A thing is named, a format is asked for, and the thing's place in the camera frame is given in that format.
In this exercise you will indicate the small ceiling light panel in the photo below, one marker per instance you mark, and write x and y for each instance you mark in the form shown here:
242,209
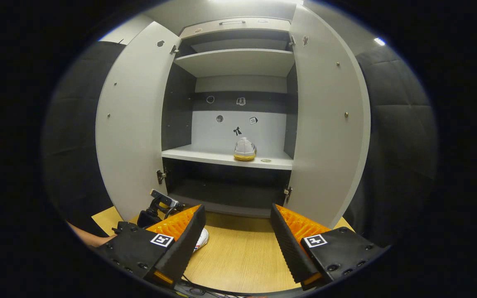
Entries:
379,41

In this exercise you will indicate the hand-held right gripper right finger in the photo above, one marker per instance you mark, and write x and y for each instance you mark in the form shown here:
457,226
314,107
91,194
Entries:
290,244

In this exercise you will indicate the white shoe with yellow sole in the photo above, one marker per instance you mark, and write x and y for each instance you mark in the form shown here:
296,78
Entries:
202,239
244,148

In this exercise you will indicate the black backdrop cloth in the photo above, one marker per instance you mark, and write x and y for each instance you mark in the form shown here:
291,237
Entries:
396,145

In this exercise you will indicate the grey shoe cabinet door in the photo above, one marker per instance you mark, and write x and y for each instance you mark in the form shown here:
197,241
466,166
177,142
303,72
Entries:
131,124
329,124

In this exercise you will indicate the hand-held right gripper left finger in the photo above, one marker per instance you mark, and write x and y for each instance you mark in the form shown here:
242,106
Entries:
184,244

